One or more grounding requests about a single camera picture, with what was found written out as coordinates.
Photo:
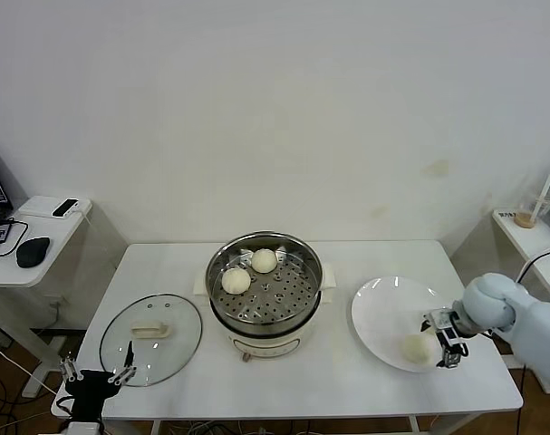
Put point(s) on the black computer mouse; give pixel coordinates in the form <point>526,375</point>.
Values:
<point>32,251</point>

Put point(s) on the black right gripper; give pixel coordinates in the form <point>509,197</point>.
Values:
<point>453,340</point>

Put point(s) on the white drinking straw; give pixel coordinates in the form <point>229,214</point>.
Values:
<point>546,186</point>

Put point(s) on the white wall socket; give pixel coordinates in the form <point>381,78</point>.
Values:
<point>52,300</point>

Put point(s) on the white steamed baozi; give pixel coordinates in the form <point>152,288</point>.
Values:
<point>263,261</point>
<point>236,280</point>
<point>417,348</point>

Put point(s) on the white round plate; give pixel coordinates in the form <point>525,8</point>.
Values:
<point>379,317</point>

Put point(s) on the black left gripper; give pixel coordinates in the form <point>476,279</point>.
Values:
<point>93,389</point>

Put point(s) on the black and white smartphone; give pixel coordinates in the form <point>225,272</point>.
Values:
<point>65,207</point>

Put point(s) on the flat white box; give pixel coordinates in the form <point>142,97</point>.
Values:
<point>36,206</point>

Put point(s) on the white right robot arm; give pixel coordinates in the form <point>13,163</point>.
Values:
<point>528,326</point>

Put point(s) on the white label card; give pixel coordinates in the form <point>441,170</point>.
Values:
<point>508,215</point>

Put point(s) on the clear plastic drink cup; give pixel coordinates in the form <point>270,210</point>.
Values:
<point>526,219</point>

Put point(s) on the stainless steel steamer basket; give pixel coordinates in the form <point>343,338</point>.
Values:
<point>274,299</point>

